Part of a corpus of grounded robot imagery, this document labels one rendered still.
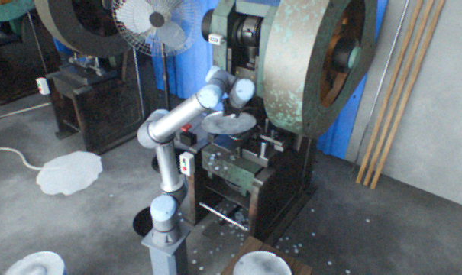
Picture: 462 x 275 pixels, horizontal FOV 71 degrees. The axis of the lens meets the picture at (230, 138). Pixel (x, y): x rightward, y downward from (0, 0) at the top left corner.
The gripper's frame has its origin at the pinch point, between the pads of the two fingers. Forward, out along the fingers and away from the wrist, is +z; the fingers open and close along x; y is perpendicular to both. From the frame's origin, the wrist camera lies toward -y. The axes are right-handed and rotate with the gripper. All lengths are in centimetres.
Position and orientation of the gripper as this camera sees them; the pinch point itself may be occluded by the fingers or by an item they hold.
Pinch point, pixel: (231, 113)
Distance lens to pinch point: 158.7
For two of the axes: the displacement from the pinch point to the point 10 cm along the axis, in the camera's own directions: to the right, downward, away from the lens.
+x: 1.7, 9.7, -1.8
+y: -9.6, 1.2, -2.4
